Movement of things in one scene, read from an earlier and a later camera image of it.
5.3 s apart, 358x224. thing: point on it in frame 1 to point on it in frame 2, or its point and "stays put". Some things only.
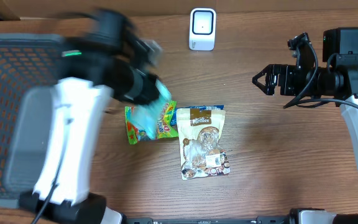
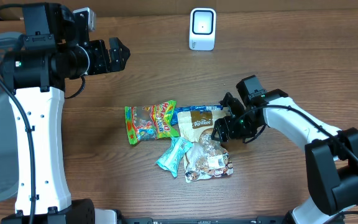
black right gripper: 285,70 to 230,132
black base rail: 207,220 stays put
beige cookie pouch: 202,152 stays put
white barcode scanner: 202,29 stays put
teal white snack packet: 145,117 to 170,160
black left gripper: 148,92 to 104,64
